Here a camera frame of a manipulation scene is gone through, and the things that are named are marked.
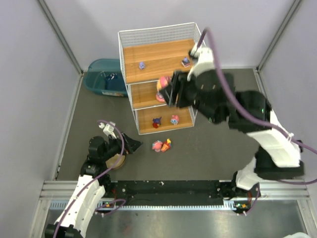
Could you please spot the dark blue object in bin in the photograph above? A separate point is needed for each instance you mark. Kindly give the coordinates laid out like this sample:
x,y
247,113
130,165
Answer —
x,y
111,77

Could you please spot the purple bunny pink donut toy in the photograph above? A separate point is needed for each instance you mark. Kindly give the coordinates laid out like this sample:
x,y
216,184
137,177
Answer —
x,y
160,97

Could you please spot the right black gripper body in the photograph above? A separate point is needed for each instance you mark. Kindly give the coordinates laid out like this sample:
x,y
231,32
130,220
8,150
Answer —
x,y
178,89

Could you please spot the white wire wooden shelf rack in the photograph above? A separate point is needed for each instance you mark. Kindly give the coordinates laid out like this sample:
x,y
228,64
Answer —
x,y
161,49

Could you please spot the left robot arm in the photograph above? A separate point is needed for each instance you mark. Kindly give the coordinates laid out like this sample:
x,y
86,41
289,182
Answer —
x,y
93,183

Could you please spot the small purple cake toy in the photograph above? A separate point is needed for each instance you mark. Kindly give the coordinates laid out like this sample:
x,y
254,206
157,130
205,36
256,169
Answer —
x,y
186,62

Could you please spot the blue stitch toy figure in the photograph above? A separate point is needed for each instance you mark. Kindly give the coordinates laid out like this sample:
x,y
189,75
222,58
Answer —
x,y
156,122

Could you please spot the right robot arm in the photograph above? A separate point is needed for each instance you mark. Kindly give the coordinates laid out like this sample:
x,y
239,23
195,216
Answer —
x,y
249,112

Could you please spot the tan overturned bowl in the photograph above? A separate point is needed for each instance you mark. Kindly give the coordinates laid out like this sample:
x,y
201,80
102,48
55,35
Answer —
x,y
116,162

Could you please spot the pink melody toy on shelf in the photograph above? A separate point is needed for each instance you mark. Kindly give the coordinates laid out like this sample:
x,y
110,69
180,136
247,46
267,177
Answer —
x,y
174,119

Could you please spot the teal plastic bin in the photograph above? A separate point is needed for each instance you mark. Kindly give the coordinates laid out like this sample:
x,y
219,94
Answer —
x,y
95,78

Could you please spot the small purple blob toy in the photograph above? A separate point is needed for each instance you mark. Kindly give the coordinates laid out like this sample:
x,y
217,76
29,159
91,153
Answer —
x,y
142,65

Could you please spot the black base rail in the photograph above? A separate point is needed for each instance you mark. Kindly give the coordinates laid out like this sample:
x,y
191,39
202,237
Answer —
x,y
172,192

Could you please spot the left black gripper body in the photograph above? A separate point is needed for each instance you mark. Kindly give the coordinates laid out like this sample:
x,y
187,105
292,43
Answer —
x,y
124,143

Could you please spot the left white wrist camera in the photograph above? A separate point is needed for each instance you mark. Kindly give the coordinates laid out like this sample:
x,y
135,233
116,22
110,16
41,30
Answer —
x,y
108,129

